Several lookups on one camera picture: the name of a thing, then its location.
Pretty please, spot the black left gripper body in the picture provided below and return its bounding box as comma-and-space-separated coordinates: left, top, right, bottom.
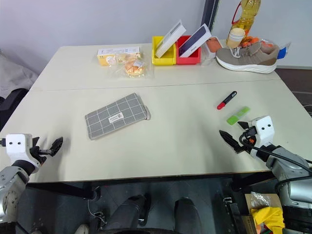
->
29, 145, 47, 167

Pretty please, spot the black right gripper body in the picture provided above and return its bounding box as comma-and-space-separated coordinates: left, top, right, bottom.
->
239, 127, 258, 147

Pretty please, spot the grey checkered pouch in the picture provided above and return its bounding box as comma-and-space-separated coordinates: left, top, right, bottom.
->
84, 93, 152, 141

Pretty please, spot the green highlighter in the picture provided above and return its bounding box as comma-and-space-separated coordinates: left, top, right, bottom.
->
226, 106, 251, 126

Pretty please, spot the red and black marker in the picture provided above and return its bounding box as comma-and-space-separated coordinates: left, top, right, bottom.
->
216, 91, 237, 110

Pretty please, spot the black chair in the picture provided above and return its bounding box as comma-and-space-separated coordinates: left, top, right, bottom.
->
0, 88, 30, 131

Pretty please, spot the crumpled clear plastic bag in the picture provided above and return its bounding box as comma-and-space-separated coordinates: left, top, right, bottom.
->
249, 191, 269, 208

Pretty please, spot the beige sneaker with white sole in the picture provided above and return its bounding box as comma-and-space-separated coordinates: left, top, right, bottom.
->
215, 41, 280, 74

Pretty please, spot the cardboard box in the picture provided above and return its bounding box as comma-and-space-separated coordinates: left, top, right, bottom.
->
243, 192, 285, 234

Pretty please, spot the grey cloth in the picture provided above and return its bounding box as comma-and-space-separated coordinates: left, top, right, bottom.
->
0, 48, 39, 98

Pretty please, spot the blue and white package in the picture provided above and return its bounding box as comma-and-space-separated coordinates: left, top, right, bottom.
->
276, 42, 292, 59

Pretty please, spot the yellow cloth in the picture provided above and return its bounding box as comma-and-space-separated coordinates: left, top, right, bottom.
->
250, 206, 286, 234

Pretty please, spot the red plastic bin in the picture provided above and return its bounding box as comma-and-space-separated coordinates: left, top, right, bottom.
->
175, 35, 203, 65

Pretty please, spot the beige paper cup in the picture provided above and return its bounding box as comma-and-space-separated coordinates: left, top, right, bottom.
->
229, 27, 247, 49

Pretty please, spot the dark rounded shape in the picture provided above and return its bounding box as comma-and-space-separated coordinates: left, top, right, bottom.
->
104, 194, 152, 231

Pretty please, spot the yellow plastic bin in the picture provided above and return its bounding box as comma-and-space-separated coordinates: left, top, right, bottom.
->
152, 36, 177, 66

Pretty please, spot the yellow and white carton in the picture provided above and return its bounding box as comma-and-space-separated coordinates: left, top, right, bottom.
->
97, 46, 142, 66

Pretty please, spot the yellow cooking oil bottle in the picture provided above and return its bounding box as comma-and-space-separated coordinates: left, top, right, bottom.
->
226, 0, 260, 48

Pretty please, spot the bagged bread roll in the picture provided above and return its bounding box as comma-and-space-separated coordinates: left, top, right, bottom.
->
123, 60, 147, 78

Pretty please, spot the white flat box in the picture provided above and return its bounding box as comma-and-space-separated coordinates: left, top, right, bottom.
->
155, 20, 188, 59

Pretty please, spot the black upright pole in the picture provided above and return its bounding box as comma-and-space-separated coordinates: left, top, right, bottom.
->
204, 0, 219, 35

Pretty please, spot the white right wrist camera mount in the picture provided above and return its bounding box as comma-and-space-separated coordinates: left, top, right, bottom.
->
249, 116, 276, 147

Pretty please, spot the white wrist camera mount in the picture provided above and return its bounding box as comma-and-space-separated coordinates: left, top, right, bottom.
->
249, 116, 276, 147
5, 133, 41, 174

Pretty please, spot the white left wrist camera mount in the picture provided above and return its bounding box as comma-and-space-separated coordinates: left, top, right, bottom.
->
5, 133, 41, 174

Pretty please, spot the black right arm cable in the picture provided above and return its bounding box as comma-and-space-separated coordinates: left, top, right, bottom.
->
239, 135, 312, 182

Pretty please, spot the black metal bracket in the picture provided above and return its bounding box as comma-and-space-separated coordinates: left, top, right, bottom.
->
222, 195, 245, 234

